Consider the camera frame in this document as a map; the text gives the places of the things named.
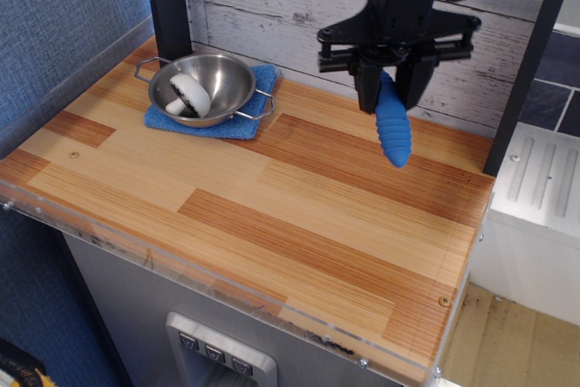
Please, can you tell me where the white grooved side cabinet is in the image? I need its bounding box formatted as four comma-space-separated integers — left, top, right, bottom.
470, 123, 579, 324

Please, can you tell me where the black right vertical post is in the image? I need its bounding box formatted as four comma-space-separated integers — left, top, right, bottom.
483, 0, 564, 177

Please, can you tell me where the white toy mushroom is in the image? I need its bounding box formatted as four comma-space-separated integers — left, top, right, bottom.
165, 73, 211, 118

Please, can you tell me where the blue cloth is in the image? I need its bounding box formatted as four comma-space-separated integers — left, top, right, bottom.
143, 63, 280, 140

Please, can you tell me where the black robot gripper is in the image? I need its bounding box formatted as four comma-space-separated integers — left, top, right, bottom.
317, 0, 481, 114

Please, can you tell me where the blue handled metal fork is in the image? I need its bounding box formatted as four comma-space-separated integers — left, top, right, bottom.
375, 72, 412, 169

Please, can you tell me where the black left vertical post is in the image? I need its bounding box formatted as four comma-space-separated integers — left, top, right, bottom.
150, 0, 192, 61

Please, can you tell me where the yellow black object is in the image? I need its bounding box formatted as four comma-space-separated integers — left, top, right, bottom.
1, 339, 56, 387

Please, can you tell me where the silver dispenser control panel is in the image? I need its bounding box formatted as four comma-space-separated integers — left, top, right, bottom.
166, 312, 278, 386

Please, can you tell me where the clear acrylic table guard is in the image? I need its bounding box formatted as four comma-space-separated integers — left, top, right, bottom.
1, 168, 492, 386

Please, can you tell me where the small steel wok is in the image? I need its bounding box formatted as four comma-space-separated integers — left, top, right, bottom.
134, 54, 276, 130

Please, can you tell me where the black vertical post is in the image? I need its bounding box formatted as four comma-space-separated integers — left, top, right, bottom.
483, 0, 564, 177
150, 0, 192, 61

